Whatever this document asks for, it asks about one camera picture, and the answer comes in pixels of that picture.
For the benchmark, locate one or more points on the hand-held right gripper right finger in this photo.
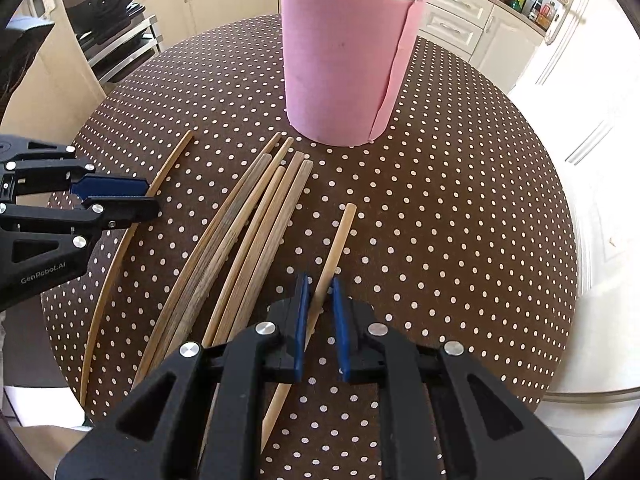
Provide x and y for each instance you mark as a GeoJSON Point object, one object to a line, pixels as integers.
{"type": "Point", "coordinates": [340, 330]}

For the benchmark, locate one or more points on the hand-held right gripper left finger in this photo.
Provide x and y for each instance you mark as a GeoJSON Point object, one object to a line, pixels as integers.
{"type": "Point", "coordinates": [300, 330]}

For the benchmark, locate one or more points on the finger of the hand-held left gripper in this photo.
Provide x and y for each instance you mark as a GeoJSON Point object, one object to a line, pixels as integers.
{"type": "Point", "coordinates": [130, 210]}
{"type": "Point", "coordinates": [107, 187]}

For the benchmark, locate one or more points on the single wooden chopstick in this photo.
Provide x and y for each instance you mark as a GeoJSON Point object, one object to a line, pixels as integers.
{"type": "Point", "coordinates": [340, 240]}
{"type": "Point", "coordinates": [114, 270]}

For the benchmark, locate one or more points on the bundle of wooden chopsticks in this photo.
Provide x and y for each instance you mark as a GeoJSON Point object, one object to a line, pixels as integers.
{"type": "Point", "coordinates": [240, 240]}

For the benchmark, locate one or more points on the pink cylindrical utensil holder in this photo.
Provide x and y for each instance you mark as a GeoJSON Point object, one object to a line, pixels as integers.
{"type": "Point", "coordinates": [340, 60]}

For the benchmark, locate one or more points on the metal rack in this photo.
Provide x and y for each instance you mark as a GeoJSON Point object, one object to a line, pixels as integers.
{"type": "Point", "coordinates": [125, 45]}

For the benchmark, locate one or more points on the white door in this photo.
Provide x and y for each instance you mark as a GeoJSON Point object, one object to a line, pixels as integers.
{"type": "Point", "coordinates": [590, 110]}

